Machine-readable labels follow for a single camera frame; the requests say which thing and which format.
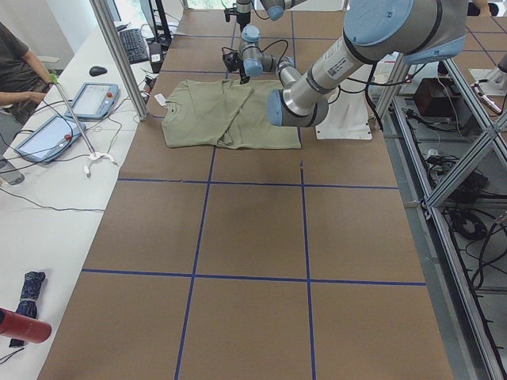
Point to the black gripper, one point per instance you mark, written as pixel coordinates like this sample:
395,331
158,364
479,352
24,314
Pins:
243,76

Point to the green long-sleeve shirt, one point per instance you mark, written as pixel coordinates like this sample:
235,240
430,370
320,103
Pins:
226,114

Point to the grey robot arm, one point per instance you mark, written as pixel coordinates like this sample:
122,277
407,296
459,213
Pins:
422,31
249,59

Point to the white paper hang tag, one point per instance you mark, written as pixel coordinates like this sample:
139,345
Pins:
160,99

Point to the black keyboard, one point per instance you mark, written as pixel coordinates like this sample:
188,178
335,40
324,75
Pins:
134,45

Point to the black computer mouse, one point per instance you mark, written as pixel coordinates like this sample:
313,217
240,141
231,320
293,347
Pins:
97,70

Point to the far teach pendant tablet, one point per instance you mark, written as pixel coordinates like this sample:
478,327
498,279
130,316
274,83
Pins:
94,100

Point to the teach pendant tablet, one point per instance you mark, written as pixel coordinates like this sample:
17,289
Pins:
94,100
49,140

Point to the metal reaching stick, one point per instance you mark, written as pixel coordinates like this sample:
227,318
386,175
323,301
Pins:
93,156

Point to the brown box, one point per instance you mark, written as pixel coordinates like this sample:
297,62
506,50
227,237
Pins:
435,97

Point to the near teach pendant tablet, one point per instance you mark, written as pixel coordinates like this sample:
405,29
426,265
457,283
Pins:
49,140

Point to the seated person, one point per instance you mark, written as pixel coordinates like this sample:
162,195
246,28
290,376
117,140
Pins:
25,81

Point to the folded dark blue umbrella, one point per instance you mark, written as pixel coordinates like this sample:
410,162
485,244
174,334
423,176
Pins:
30,293

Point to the red cylindrical bottle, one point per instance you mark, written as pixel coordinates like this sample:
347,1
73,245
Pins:
20,327

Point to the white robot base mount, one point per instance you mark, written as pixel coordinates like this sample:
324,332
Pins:
347,118

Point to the aluminium camera post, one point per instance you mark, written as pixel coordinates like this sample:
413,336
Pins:
108,29

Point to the aluminium frame rail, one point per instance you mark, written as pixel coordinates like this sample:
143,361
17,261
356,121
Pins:
453,180

